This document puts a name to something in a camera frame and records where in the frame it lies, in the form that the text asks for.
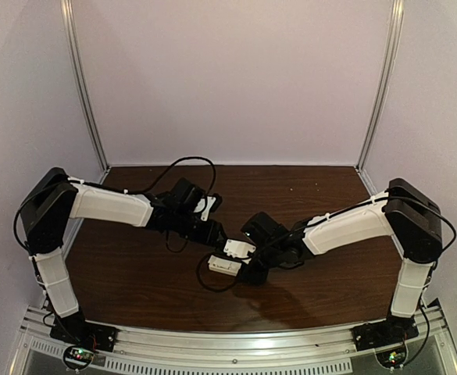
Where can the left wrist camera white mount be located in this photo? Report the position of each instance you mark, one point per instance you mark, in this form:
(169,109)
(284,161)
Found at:
(208,205)

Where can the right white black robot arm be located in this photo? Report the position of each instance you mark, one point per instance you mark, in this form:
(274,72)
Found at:
(400,211)

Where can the left aluminium frame post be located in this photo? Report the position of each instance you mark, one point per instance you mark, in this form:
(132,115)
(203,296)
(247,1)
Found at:
(81,83)

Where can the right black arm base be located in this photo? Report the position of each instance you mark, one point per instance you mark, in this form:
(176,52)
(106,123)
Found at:
(386,332)

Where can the white remote control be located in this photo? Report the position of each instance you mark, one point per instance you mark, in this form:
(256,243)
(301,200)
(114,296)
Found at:
(224,266)

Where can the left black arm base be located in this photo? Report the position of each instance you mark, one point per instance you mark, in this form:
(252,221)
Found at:
(83,338)

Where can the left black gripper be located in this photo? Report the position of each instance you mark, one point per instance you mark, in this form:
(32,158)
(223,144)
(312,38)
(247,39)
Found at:
(216,234)

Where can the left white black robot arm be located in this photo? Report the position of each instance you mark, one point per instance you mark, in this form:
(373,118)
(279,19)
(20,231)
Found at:
(58,198)

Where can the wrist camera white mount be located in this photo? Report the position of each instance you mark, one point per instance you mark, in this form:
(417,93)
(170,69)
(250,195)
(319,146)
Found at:
(208,205)
(238,249)

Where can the right aluminium frame post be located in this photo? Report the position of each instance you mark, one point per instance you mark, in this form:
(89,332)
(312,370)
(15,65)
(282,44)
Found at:
(390,54)

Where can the aluminium frame post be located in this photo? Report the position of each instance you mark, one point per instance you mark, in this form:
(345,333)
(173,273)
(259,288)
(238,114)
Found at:
(81,83)
(390,54)

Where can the front aluminium rail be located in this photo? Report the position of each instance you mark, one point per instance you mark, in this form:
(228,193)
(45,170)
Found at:
(325,350)

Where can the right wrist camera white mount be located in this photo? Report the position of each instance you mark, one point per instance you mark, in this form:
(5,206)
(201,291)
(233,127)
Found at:
(238,249)

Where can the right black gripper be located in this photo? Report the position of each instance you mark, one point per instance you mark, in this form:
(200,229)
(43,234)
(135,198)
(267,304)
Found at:
(254,269)

